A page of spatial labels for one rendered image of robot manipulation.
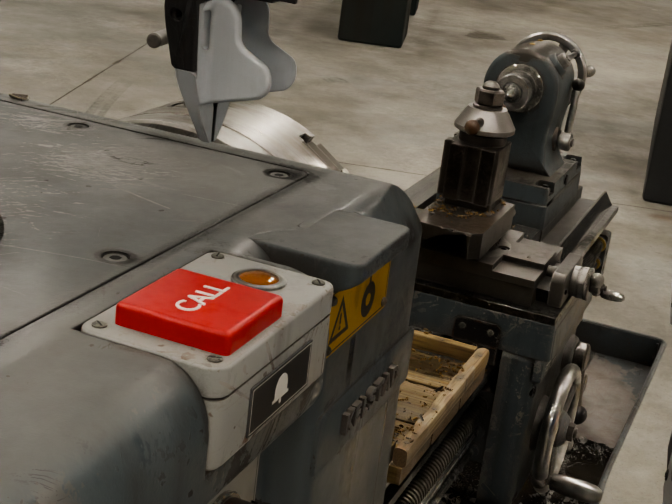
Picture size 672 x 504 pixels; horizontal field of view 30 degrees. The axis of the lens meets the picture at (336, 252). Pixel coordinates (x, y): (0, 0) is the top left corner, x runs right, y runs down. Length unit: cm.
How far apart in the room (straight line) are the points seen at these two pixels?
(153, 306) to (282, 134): 50
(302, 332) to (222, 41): 20
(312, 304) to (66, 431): 18
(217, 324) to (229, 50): 23
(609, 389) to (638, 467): 97
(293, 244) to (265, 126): 36
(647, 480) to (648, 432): 28
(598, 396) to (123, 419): 188
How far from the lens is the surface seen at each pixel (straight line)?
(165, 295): 60
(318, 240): 73
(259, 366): 59
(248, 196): 79
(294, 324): 62
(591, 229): 227
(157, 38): 100
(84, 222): 72
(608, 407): 232
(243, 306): 59
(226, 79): 75
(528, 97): 211
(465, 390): 144
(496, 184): 164
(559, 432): 172
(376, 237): 75
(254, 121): 107
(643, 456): 341
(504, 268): 162
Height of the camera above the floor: 149
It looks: 20 degrees down
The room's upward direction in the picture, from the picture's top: 7 degrees clockwise
